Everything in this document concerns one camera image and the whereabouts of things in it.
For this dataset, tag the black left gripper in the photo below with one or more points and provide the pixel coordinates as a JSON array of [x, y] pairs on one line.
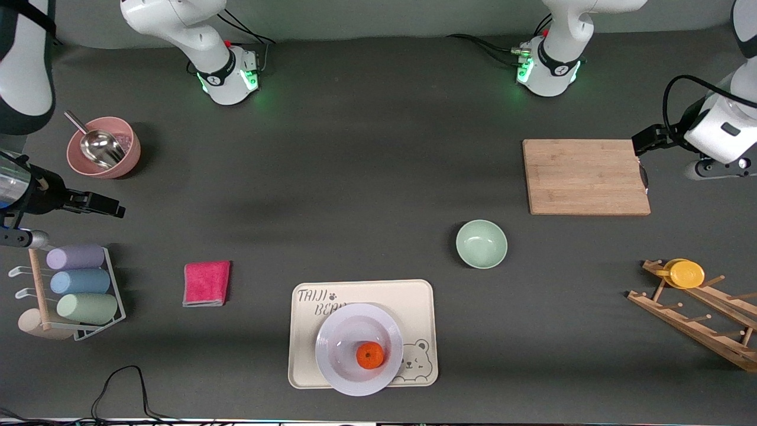
[[672, 135]]

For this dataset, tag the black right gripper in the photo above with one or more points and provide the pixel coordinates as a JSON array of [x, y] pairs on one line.
[[42, 195]]

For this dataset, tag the white round plate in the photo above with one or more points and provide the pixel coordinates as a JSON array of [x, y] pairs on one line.
[[343, 361]]

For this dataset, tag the orange fruit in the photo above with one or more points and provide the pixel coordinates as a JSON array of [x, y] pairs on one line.
[[370, 355]]

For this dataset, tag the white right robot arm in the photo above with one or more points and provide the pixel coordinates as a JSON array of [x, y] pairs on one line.
[[177, 23]]

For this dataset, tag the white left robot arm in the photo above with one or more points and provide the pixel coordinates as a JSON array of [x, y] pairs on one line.
[[553, 77]]

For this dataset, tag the metal scoop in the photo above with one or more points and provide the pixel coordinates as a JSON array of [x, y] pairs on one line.
[[103, 148]]

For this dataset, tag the purple cup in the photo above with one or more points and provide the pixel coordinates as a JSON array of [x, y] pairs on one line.
[[77, 257]]

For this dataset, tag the pink bowl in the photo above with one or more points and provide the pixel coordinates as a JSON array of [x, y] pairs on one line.
[[135, 154]]

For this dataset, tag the wooden cutting board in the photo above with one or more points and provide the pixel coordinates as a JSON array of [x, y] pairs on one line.
[[585, 177]]

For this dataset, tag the blue cup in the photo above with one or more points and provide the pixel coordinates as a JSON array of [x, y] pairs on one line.
[[80, 281]]

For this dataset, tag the green cup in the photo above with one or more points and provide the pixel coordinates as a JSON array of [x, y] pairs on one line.
[[89, 308]]

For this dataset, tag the pink folded cloth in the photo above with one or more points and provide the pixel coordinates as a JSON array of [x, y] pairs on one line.
[[206, 283]]

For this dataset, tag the beige cup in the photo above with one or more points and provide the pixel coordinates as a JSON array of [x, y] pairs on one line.
[[29, 324]]

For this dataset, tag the yellow cup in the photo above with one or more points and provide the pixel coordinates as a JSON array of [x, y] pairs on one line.
[[686, 274]]

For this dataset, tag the light green bowl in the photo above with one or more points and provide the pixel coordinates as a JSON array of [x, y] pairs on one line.
[[481, 244]]

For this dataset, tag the wooden peg drying rack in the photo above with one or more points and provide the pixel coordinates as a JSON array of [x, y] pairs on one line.
[[698, 334]]

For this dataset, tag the cream bear print tray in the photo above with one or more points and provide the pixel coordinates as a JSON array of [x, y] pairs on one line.
[[414, 307]]

